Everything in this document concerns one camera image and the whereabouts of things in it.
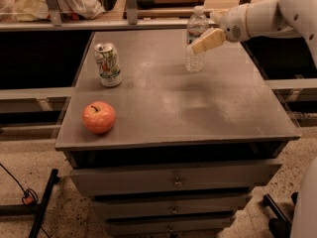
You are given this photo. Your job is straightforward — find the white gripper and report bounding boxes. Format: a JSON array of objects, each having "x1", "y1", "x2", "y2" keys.
[{"x1": 189, "y1": 3, "x2": 250, "y2": 55}]

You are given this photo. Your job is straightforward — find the clear plastic water bottle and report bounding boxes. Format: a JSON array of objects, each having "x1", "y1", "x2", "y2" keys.
[{"x1": 185, "y1": 6, "x2": 209, "y2": 72}]

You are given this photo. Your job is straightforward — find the black robot base wheels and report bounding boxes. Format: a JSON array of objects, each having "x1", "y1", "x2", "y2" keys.
[{"x1": 263, "y1": 193, "x2": 292, "y2": 238}]

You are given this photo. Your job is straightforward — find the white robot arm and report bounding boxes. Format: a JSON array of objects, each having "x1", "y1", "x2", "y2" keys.
[{"x1": 187, "y1": 0, "x2": 317, "y2": 238}]

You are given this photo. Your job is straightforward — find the green white 7up can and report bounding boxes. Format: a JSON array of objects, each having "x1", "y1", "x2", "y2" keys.
[{"x1": 94, "y1": 43, "x2": 122, "y2": 87}]

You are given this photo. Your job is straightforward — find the grey drawer cabinet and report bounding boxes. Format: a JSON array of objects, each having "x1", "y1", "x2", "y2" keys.
[{"x1": 55, "y1": 30, "x2": 299, "y2": 226}]

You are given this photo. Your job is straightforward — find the red apple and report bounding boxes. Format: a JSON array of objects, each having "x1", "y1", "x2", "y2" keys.
[{"x1": 82, "y1": 101, "x2": 116, "y2": 134}]

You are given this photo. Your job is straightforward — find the top grey drawer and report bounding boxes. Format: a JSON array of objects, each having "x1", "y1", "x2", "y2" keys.
[{"x1": 70, "y1": 159, "x2": 281, "y2": 196}]

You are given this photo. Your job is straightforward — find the grey drawer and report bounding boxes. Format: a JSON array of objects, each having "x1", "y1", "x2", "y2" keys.
[
  {"x1": 91, "y1": 192, "x2": 252, "y2": 219},
  {"x1": 70, "y1": 159, "x2": 281, "y2": 196},
  {"x1": 106, "y1": 215, "x2": 235, "y2": 236}
]

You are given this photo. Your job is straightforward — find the middle grey drawer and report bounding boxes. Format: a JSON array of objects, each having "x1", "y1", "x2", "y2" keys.
[{"x1": 91, "y1": 192, "x2": 252, "y2": 219}]

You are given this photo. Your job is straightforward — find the white cloth on shelf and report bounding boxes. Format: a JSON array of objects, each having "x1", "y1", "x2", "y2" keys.
[{"x1": 0, "y1": 0, "x2": 105, "y2": 22}]

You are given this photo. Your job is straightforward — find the bottom grey drawer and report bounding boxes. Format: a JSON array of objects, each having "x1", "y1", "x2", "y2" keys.
[{"x1": 106, "y1": 215, "x2": 235, "y2": 236}]

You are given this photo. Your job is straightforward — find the black metal stand leg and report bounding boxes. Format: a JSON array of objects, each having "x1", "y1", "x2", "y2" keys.
[{"x1": 0, "y1": 166, "x2": 60, "y2": 238}]

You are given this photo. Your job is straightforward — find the grey metal shelf rail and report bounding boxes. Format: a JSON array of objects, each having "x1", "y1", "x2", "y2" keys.
[{"x1": 0, "y1": 0, "x2": 258, "y2": 32}]

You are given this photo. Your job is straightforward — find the black cable with orange plug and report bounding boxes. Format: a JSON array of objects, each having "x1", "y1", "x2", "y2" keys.
[{"x1": 0, "y1": 162, "x2": 40, "y2": 207}]

